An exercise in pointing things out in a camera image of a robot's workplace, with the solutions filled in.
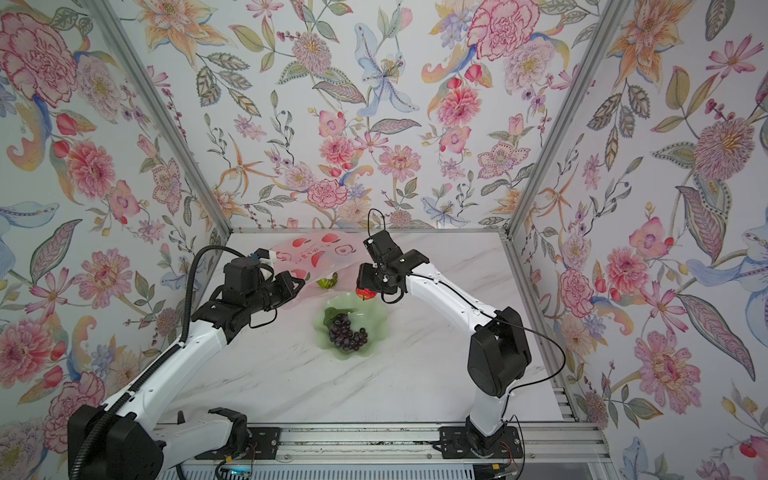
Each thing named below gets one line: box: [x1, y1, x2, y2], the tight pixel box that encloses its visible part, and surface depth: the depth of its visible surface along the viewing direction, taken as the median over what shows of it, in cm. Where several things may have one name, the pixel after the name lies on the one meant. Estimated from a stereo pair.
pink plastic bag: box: [274, 231, 365, 310], surface depth 97 cm
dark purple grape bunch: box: [329, 313, 368, 351], surface depth 90 cm
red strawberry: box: [356, 288, 377, 301], surface depth 83 cm
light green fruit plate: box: [314, 293, 390, 361], surface depth 95 cm
